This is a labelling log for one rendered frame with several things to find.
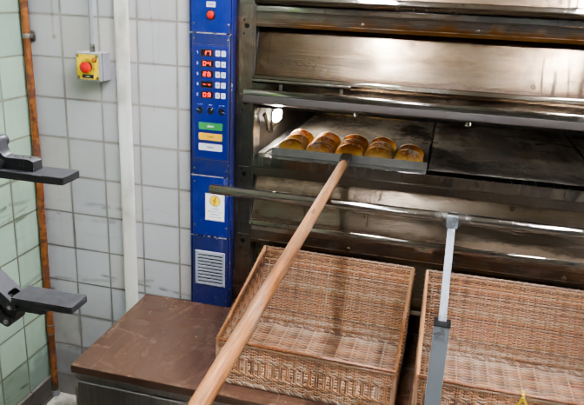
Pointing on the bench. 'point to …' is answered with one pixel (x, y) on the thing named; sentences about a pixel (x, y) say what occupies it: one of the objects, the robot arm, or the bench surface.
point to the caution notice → (214, 207)
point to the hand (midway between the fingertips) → (65, 242)
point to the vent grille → (210, 268)
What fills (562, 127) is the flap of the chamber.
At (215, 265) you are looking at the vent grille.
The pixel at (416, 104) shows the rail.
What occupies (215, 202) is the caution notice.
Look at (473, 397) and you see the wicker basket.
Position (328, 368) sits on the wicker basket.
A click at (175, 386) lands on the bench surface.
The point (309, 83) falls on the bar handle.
